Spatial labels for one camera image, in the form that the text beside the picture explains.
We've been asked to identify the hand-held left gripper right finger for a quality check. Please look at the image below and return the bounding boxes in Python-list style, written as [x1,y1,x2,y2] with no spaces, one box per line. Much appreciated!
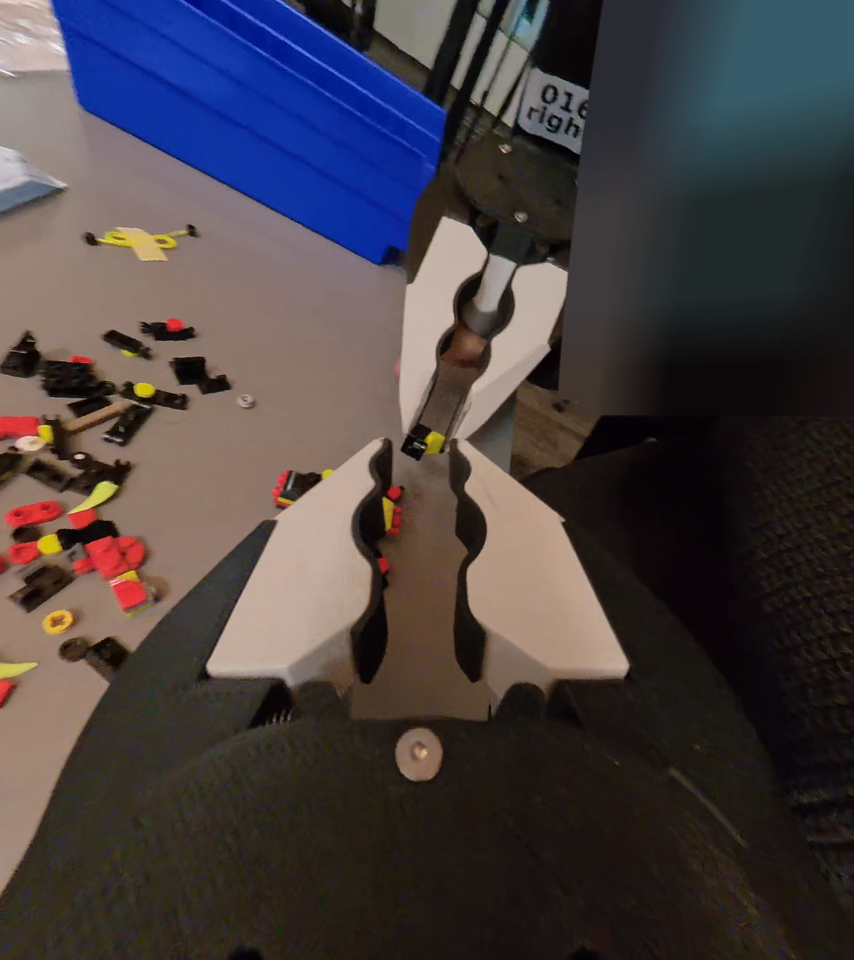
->
[448,438,632,695]

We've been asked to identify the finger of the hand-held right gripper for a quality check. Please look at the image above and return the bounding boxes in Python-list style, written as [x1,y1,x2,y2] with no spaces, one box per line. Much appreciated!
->
[457,264,570,441]
[399,216,491,444]

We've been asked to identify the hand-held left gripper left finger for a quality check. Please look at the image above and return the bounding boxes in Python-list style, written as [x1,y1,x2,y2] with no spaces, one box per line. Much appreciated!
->
[205,437,395,690]

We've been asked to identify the black red yellow lego car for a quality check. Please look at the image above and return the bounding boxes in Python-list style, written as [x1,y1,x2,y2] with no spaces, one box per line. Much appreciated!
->
[273,468,405,594]

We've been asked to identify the small black yellow lego piece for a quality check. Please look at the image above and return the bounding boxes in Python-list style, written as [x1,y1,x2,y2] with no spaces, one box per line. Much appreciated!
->
[400,425,448,461]

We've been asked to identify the pile of loose lego pieces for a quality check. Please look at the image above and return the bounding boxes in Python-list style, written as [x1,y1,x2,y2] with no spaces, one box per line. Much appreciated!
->
[0,318,234,834]

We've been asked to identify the person's right hand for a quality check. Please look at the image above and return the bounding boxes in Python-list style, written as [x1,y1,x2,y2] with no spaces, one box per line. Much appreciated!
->
[445,330,491,370]

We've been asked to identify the black tripod legs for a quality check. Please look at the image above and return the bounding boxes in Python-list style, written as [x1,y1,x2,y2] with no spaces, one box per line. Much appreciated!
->
[363,0,536,162]

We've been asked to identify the person's black knit clothing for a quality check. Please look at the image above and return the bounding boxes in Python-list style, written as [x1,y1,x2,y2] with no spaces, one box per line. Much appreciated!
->
[517,416,854,960]

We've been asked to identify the stacked blue plastic bins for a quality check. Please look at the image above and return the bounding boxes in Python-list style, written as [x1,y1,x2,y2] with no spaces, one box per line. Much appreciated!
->
[52,0,449,265]

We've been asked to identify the yellow string piece with tape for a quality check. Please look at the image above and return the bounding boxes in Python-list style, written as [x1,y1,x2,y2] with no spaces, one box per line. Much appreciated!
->
[84,223,200,263]

